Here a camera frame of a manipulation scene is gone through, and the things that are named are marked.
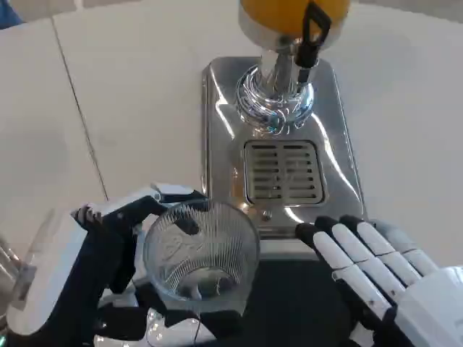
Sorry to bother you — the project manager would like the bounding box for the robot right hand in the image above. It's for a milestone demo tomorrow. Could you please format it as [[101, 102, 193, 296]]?
[[294, 214, 463, 347]]

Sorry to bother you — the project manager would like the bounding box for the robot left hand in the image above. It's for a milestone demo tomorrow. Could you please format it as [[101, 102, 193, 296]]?
[[6, 182, 244, 347]]

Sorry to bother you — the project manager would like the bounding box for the steel orange juice dispenser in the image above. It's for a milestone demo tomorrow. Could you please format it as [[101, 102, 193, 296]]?
[[200, 0, 366, 240]]

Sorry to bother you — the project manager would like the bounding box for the steel drip tray grid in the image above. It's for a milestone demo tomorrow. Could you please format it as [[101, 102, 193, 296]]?
[[242, 140, 326, 207]]

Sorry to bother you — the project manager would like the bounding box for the clear ribbed glass cup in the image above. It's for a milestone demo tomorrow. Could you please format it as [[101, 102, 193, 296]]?
[[142, 201, 261, 312]]

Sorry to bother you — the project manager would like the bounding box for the black dispenser tap lever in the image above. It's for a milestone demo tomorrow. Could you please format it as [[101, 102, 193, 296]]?
[[294, 0, 333, 85]]

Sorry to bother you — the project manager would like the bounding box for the blue object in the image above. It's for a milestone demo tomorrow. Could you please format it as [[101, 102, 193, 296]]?
[[0, 0, 21, 25]]

